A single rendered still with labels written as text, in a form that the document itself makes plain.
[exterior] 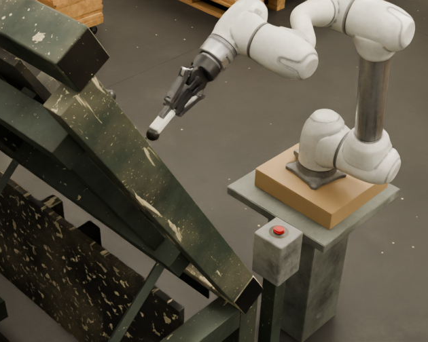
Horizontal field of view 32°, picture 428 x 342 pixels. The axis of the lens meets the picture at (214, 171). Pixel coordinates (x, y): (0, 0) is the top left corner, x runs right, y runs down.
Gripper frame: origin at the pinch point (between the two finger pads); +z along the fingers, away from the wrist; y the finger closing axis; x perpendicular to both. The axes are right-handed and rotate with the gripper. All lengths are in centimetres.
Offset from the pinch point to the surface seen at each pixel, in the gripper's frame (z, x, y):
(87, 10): -108, 300, 215
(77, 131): 20.9, -13.1, -34.4
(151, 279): 32, -2, 40
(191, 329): 36, -8, 67
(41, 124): 22.9, 0.8, -30.0
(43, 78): 12.8, 14.7, -26.0
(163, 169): 11.8, -13.1, -3.7
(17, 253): 54, 95, 97
